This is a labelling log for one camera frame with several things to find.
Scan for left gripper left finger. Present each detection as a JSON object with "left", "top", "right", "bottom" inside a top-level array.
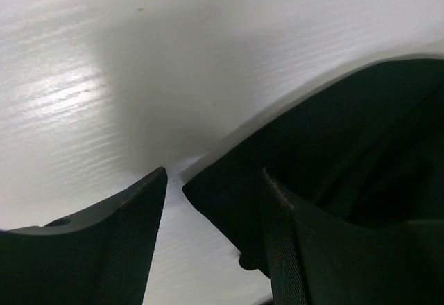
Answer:
[{"left": 1, "top": 167, "right": 167, "bottom": 304}]

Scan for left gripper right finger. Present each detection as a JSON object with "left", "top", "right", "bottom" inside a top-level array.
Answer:
[{"left": 261, "top": 172, "right": 443, "bottom": 304}]

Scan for black shorts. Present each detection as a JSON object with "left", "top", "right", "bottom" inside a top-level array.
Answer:
[{"left": 183, "top": 59, "right": 443, "bottom": 273}]

